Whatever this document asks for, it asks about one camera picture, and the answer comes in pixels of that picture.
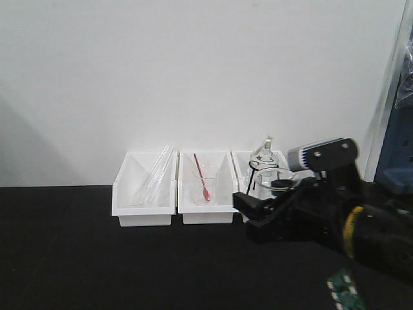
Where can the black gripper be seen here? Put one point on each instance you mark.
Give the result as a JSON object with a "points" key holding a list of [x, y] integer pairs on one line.
{"points": [[317, 211]]}

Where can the blue cabinet at right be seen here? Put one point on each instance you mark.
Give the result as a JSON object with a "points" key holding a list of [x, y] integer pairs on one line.
{"points": [[394, 170]]}

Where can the middle white plastic bin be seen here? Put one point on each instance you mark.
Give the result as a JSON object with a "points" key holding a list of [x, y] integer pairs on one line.
{"points": [[227, 184]]}

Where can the black metal tripod stand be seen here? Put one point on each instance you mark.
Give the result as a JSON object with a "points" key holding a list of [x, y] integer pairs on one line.
{"points": [[251, 174]]}

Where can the green circuit board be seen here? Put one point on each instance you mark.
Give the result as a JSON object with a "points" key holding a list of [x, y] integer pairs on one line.
{"points": [[343, 291]]}

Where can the red stirring spatula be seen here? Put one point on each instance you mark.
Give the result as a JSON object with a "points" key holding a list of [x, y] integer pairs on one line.
{"points": [[207, 186]]}

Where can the glass test tubes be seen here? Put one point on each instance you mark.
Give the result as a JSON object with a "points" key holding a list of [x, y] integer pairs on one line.
{"points": [[147, 193]]}

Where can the small glass beaker in bin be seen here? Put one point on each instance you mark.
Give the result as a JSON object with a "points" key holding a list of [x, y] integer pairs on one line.
{"points": [[210, 173]]}

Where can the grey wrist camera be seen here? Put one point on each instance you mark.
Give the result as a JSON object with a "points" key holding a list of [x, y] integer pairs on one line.
{"points": [[296, 157]]}

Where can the left white plastic bin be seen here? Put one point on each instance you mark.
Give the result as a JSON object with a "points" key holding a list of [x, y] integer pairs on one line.
{"points": [[132, 174]]}

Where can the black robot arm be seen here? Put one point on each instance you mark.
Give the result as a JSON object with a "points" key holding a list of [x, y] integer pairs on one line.
{"points": [[383, 237]]}

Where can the clear 100ml glass beaker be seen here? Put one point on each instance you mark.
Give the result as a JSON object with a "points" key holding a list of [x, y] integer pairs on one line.
{"points": [[272, 182]]}

